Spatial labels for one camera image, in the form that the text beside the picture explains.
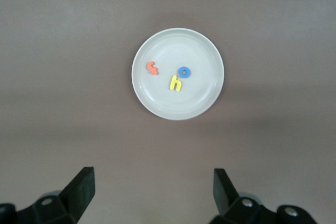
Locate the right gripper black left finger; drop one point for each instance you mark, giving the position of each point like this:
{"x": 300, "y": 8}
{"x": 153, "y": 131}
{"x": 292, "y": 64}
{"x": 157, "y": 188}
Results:
{"x": 65, "y": 205}

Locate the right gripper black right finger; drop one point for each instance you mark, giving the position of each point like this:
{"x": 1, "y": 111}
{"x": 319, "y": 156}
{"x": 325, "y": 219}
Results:
{"x": 233, "y": 208}

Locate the yellow foam letter h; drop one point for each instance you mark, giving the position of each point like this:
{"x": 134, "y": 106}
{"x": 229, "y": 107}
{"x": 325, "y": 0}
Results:
{"x": 172, "y": 83}

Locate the blue foam letter o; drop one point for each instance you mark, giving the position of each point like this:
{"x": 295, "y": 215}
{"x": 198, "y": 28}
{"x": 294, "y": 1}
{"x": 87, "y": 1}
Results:
{"x": 181, "y": 72}

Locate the orange foam letter t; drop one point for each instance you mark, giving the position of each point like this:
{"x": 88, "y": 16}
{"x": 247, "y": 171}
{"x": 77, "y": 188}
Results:
{"x": 152, "y": 68}

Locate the beige round plate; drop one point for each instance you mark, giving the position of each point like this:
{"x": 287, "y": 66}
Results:
{"x": 197, "y": 98}

